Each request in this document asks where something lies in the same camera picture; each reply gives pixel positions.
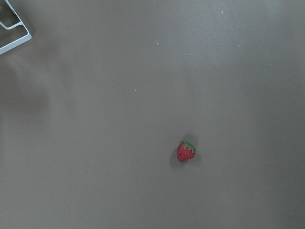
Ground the red strawberry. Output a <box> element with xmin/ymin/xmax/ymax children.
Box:
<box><xmin>177</xmin><ymin>141</ymin><xmax>196</xmax><ymax>162</ymax></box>

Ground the white wire cup rack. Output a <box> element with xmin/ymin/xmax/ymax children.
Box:
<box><xmin>0</xmin><ymin>0</ymin><xmax>32</xmax><ymax>55</ymax></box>

